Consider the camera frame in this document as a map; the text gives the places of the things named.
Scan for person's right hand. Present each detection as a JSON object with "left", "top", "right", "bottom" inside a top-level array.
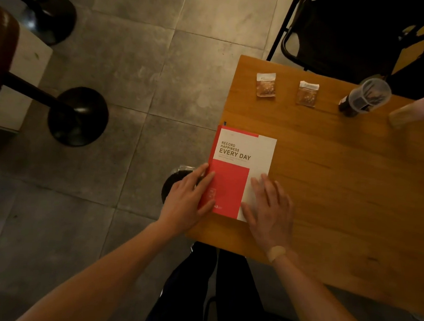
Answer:
[{"left": 237, "top": 172, "right": 298, "bottom": 258}]

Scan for person's left hand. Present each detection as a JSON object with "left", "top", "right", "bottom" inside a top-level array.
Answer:
[{"left": 156, "top": 160, "right": 219, "bottom": 239}]

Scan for red and white notebook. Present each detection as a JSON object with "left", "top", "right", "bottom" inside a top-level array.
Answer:
[{"left": 197, "top": 123, "right": 278, "bottom": 225}]

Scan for person's left forearm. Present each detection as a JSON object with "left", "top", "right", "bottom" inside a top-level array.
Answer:
[{"left": 15, "top": 212, "right": 186, "bottom": 321}]

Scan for person's right forearm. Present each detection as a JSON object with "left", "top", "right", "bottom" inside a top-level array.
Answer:
[{"left": 267, "top": 248, "right": 391, "bottom": 321}]

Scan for beige adhesive bandage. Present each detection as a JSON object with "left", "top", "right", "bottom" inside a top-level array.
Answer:
[{"left": 265, "top": 244, "right": 287, "bottom": 264}]

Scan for person's dark trousers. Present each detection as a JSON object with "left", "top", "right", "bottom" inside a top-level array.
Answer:
[{"left": 141, "top": 238, "right": 280, "bottom": 321}]

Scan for small clear snack packet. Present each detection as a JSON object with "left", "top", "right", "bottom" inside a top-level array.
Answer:
[
  {"left": 296, "top": 80, "right": 320, "bottom": 109},
  {"left": 255, "top": 71, "right": 278, "bottom": 99}
]

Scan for brown seat black bar stool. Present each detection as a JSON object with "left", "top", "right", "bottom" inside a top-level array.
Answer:
[{"left": 0, "top": 2, "right": 117, "bottom": 149}]

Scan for clear plastic cup dark drink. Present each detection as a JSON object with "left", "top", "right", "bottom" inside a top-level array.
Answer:
[{"left": 337, "top": 75, "right": 393, "bottom": 120}]

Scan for pink lidded beige bottle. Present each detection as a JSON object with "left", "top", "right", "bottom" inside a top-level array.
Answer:
[{"left": 387, "top": 92, "right": 424, "bottom": 131}]

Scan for black metal chair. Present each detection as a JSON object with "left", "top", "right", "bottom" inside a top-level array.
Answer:
[{"left": 264, "top": 0, "right": 424, "bottom": 89}]

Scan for white block plinth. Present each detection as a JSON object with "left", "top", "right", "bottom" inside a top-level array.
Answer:
[{"left": 0, "top": 22, "right": 55, "bottom": 135}]

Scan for black round-base bar stool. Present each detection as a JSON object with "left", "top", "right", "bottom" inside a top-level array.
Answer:
[{"left": 0, "top": 0, "right": 78, "bottom": 48}]

